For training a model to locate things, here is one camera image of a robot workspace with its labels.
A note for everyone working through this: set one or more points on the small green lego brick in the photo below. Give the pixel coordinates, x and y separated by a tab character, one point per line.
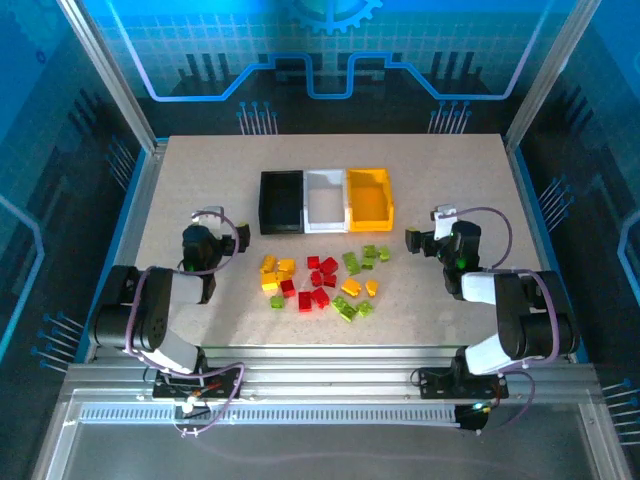
383	253
277	302
368	263
364	308
369	251

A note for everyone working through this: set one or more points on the yellow lego brick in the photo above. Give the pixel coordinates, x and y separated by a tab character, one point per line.
267	263
371	286
284	276
270	282
286	265
351	286

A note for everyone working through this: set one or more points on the long green lego brick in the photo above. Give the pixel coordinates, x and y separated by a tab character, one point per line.
344	308
352	263

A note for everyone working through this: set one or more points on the red lego brick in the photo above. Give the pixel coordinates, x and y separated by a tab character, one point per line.
316	278
313	262
328	265
320	297
305	301
330	280
287	288

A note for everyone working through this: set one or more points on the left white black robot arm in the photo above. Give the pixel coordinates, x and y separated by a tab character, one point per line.
150	310

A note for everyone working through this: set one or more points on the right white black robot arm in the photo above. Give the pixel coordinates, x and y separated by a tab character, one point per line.
525	320

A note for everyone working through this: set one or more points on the black plastic bin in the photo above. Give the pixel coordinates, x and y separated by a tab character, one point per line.
281	202

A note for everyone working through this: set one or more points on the yellow plastic bin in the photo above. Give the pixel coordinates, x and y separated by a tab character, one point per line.
369	202

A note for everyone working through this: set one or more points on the white plastic bin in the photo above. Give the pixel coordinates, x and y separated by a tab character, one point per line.
325	202

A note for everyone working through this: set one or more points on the black controller box with light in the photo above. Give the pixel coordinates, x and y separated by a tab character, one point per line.
467	420

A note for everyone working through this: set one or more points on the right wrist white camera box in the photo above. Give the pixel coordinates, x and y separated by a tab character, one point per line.
444	220

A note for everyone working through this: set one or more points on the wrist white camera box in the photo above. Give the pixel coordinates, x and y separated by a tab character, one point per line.
212	216
444	220

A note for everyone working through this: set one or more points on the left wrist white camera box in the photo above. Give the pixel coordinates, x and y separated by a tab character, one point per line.
212	216

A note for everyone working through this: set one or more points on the aluminium table side rail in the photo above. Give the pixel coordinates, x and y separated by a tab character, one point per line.
131	235

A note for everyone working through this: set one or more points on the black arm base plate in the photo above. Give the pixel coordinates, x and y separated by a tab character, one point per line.
227	382
430	382

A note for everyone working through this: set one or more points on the aluminium frame beam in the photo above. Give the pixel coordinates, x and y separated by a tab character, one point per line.
325	370

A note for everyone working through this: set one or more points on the aluminium frame post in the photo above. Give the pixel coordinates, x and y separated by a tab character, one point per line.
550	75
111	75

